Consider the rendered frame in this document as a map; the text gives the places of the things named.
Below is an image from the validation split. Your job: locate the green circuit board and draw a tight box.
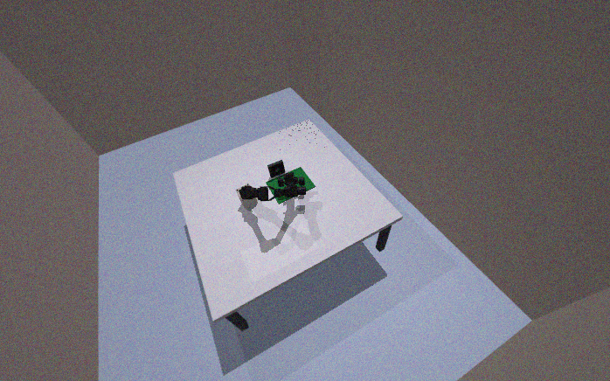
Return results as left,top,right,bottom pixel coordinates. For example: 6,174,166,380
266,167,315,204

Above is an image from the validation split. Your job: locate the black square fan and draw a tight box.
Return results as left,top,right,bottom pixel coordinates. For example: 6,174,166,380
267,160,285,178

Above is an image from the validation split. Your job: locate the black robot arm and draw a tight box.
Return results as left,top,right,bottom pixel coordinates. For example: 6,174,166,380
239,173,306,201

